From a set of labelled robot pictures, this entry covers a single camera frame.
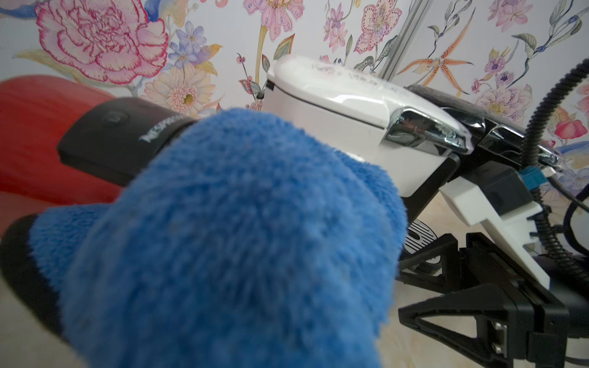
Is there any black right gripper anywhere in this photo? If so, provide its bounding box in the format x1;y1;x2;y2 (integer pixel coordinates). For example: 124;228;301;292
397;233;588;367

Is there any black coffee machine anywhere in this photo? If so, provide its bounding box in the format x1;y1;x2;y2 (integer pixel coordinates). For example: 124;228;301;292
406;83;562;171

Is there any white coffee machine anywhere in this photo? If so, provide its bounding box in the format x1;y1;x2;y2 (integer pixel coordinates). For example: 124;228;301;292
259;54;475;272

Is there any blue microfibre cloth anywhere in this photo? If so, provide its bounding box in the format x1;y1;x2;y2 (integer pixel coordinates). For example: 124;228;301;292
0;107;408;368

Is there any red Nespresso coffee machine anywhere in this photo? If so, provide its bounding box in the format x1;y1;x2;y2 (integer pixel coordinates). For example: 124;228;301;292
1;75;195;228

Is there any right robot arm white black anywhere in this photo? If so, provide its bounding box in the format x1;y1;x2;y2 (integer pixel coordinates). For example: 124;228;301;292
386;61;588;367

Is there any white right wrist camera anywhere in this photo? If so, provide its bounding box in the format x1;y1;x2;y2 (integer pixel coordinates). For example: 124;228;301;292
440;161;551;289

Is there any aluminium corner post right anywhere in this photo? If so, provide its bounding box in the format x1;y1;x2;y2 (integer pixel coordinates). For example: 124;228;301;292
379;0;431;81

